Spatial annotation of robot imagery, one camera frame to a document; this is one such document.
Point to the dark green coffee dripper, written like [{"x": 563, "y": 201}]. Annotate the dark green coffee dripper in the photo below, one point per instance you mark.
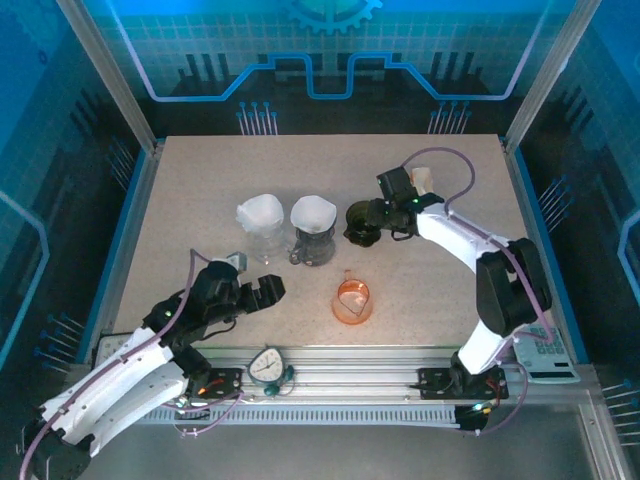
[{"x": 357, "y": 217}]

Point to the smoke grey coffee dripper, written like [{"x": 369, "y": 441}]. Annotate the smoke grey coffee dripper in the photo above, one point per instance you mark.
[{"x": 315, "y": 250}]

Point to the orange glass coffee server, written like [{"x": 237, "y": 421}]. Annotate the orange glass coffee server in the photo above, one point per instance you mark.
[{"x": 350, "y": 300}]

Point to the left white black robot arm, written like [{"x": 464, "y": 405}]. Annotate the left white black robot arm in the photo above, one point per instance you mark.
[{"x": 125, "y": 380}]

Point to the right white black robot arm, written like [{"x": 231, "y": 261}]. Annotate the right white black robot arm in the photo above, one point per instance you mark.
[{"x": 450, "y": 235}]

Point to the orange coffee filter box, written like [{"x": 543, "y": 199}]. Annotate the orange coffee filter box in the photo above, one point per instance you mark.
[{"x": 422, "y": 172}]

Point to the small green alarm clock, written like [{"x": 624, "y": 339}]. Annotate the small green alarm clock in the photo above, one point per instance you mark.
[{"x": 265, "y": 367}]

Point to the small black control module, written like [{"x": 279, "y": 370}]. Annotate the small black control module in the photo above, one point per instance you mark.
[
  {"x": 192, "y": 410},
  {"x": 472, "y": 420}
]

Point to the printed blue acrylic side panel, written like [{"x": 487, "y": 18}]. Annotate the printed blue acrylic side panel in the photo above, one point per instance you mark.
[
  {"x": 610, "y": 150},
  {"x": 30, "y": 150}
]

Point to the printed blue acrylic back panel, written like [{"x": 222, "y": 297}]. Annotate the printed blue acrylic back panel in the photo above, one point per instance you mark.
[{"x": 200, "y": 30}]

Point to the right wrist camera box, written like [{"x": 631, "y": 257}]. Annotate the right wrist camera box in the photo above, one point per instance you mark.
[{"x": 395, "y": 185}]

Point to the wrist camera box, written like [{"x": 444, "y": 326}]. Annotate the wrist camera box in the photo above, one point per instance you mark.
[
  {"x": 215, "y": 280},
  {"x": 395, "y": 185}
]

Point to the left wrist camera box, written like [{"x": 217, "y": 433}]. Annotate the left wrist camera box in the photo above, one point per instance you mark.
[{"x": 215, "y": 280}]

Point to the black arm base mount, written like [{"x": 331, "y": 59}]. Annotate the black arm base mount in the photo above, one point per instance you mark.
[
  {"x": 225, "y": 382},
  {"x": 435, "y": 382}
]

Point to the square black wall clock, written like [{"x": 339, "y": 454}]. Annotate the square black wall clock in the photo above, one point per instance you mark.
[{"x": 112, "y": 345}]

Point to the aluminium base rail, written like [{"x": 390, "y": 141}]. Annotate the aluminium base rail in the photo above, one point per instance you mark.
[{"x": 350, "y": 372}]

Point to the aluminium frame post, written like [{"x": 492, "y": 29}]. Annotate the aluminium frame post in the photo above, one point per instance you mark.
[
  {"x": 118, "y": 85},
  {"x": 543, "y": 85}
]

